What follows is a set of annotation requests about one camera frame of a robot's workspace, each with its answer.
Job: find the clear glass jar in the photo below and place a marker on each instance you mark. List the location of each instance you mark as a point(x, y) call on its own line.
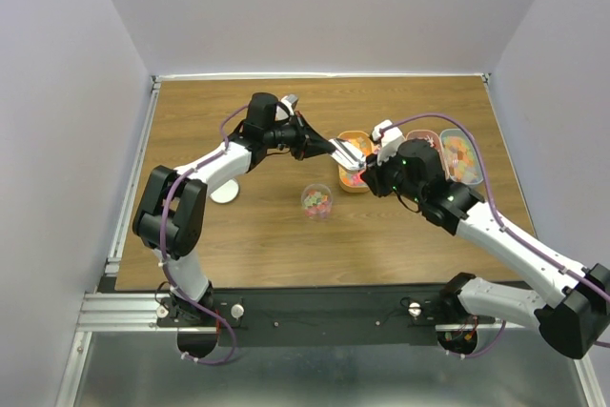
point(317, 201)

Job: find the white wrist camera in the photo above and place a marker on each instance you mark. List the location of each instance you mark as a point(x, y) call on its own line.
point(388, 137)
point(285, 107)

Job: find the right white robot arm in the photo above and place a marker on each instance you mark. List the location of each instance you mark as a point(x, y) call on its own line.
point(565, 301)

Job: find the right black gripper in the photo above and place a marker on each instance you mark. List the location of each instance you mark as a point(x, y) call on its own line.
point(373, 174)

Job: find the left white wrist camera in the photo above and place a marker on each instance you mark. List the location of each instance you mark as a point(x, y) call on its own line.
point(285, 107)

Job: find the pink tray round lollipops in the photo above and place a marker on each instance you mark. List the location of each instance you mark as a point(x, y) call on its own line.
point(430, 136)

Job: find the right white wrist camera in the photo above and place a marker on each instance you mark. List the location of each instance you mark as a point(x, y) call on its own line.
point(388, 137)

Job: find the blue tray popsicle candies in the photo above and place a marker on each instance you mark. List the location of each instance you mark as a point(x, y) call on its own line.
point(460, 157)

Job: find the silver metal scoop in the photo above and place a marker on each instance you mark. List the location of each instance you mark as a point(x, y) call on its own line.
point(347, 156)

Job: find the aluminium frame rail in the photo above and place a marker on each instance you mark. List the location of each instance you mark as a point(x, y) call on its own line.
point(128, 312)

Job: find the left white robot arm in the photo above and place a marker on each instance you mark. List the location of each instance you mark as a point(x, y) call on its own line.
point(170, 214)

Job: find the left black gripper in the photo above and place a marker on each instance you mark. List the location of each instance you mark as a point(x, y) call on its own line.
point(309, 142)

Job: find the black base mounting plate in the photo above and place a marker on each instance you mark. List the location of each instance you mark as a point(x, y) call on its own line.
point(411, 314)

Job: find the orange tray star candies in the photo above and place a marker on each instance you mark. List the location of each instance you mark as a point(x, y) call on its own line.
point(358, 147)

